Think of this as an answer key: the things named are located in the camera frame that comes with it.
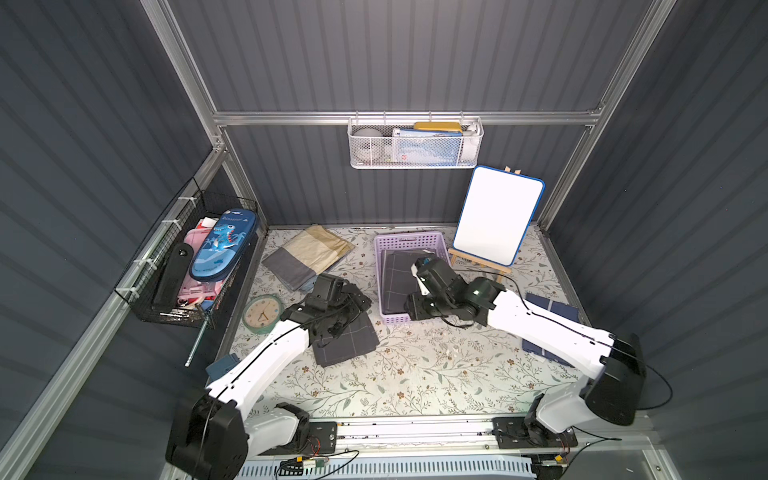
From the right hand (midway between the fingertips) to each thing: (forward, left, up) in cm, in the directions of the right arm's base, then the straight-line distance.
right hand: (414, 301), depth 78 cm
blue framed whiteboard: (+27, -26, +7) cm, 38 cm away
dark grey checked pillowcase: (-3, +16, -17) cm, 23 cm away
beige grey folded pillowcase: (+31, +37, -17) cm, 51 cm away
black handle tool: (-4, +53, +16) cm, 56 cm away
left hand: (0, +14, -5) cm, 15 cm away
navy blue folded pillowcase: (+9, -51, -20) cm, 55 cm away
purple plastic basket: (+34, -9, -14) cm, 37 cm away
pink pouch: (-6, +49, +12) cm, 51 cm away
